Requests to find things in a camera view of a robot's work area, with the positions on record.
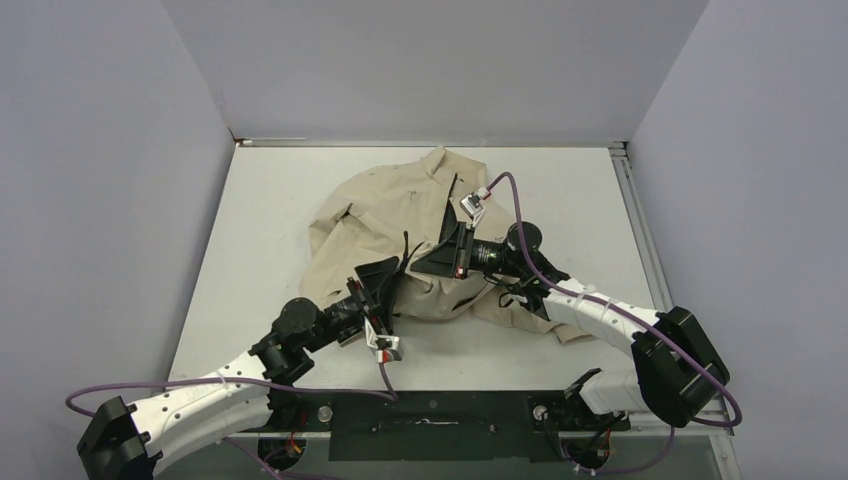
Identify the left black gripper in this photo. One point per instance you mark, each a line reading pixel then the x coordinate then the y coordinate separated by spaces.
pixel 374 277

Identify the aluminium frame rail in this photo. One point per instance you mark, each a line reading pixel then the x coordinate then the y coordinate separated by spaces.
pixel 683 378

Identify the beige zip jacket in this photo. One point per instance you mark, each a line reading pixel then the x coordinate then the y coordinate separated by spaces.
pixel 379 213

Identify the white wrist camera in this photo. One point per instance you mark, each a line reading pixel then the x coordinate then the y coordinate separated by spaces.
pixel 386 348
pixel 472 205

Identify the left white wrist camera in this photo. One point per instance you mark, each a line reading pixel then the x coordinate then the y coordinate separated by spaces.
pixel 386 348

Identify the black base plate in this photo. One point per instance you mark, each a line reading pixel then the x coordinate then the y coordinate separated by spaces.
pixel 430 426

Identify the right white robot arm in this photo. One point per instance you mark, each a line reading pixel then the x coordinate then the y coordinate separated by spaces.
pixel 531 281

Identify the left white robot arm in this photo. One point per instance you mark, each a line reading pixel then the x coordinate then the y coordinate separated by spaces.
pixel 138 440

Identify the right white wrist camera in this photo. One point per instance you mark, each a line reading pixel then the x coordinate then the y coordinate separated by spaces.
pixel 472 205

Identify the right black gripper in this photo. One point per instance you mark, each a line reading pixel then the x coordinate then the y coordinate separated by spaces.
pixel 452 258

